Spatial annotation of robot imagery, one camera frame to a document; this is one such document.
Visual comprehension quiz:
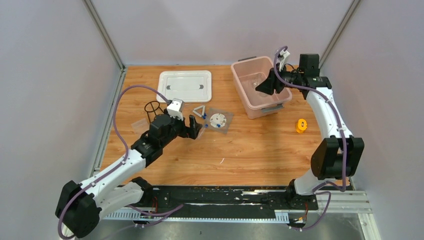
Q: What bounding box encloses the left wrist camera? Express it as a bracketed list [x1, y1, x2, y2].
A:
[166, 98, 185, 121]

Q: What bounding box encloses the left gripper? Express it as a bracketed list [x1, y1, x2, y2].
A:
[160, 108, 203, 148]

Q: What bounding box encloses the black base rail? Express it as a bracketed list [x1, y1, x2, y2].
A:
[137, 185, 318, 219]

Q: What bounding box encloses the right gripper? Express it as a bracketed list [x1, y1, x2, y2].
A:
[255, 63, 303, 95]

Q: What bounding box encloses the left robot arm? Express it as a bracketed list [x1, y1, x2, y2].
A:
[55, 113, 203, 240]

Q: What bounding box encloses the white plastic lid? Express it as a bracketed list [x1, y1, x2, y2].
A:
[157, 70, 212, 103]

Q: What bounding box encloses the clear test tube rack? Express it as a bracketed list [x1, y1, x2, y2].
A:
[131, 118, 149, 135]

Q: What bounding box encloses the yellow plastic block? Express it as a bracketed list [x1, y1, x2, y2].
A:
[295, 118, 308, 133]

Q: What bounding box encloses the glass flask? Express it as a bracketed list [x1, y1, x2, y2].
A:
[247, 74, 265, 90]

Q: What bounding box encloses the white clay triangle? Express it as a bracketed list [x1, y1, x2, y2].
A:
[192, 105, 207, 119]

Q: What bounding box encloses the pink plastic bin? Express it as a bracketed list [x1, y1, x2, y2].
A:
[230, 56, 293, 120]

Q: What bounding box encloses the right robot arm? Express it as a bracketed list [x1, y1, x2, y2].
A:
[255, 50, 365, 209]

